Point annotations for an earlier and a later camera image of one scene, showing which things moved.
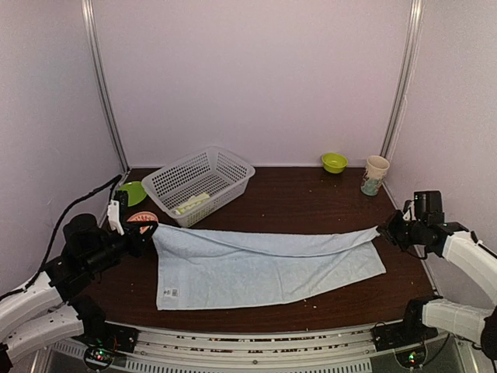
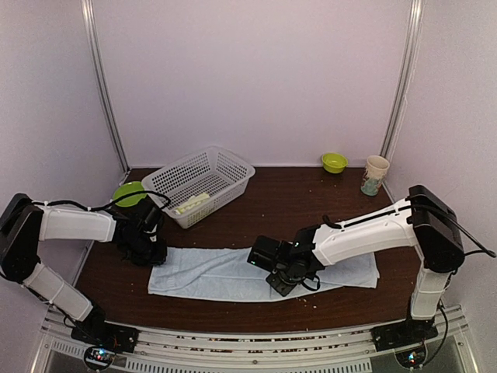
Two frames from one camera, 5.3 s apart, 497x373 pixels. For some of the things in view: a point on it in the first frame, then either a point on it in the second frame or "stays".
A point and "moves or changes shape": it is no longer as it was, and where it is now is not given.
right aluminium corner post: [408, 74] stays
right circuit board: [410, 359] stays
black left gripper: [137, 242] to [157, 259]
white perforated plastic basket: [222, 176] stays
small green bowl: [334, 162] stays
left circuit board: [99, 358] stays
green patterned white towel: [193, 200] stays
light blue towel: [193, 271] moves or changes shape
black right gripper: [388, 228] to [282, 288]
